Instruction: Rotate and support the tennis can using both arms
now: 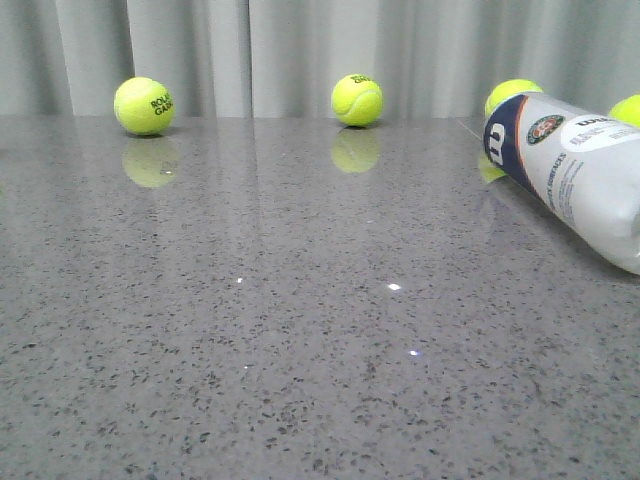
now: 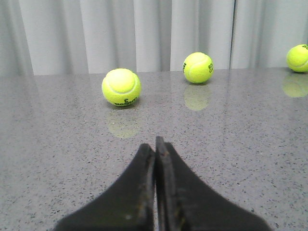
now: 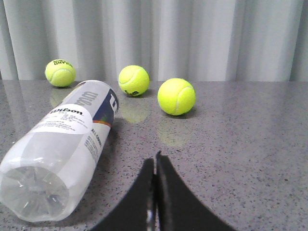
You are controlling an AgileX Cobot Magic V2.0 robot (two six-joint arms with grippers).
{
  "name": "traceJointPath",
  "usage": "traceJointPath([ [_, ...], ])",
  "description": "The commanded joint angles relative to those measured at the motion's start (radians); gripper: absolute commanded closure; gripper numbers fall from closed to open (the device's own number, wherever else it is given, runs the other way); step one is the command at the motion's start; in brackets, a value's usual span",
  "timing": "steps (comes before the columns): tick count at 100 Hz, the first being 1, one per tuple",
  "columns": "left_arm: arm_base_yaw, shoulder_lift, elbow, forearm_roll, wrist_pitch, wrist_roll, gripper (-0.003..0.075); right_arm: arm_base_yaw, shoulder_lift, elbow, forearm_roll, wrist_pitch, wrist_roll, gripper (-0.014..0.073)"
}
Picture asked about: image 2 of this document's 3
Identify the yellow tennis ball middle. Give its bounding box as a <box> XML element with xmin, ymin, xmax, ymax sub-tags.
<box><xmin>183</xmin><ymin>52</ymin><xmax>214</xmax><ymax>84</ymax></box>

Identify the yellow tennis ball near left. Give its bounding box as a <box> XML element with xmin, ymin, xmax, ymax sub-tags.
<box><xmin>102</xmin><ymin>68</ymin><xmax>141</xmax><ymax>107</ymax></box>

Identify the yellow tennis ball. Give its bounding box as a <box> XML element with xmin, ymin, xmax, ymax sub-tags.
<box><xmin>183</xmin><ymin>52</ymin><xmax>214</xmax><ymax>84</ymax></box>
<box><xmin>286</xmin><ymin>44</ymin><xmax>308</xmax><ymax>73</ymax></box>
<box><xmin>102</xmin><ymin>68</ymin><xmax>141</xmax><ymax>107</ymax></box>

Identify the yellow tennis ball far right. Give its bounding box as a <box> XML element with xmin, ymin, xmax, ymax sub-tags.
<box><xmin>286</xmin><ymin>44</ymin><xmax>308</xmax><ymax>73</ymax></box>

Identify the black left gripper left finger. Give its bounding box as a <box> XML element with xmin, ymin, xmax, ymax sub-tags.
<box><xmin>55</xmin><ymin>144</ymin><xmax>155</xmax><ymax>231</ymax></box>

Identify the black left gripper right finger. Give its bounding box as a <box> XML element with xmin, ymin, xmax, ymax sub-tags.
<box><xmin>155</xmin><ymin>137</ymin><xmax>271</xmax><ymax>231</ymax></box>

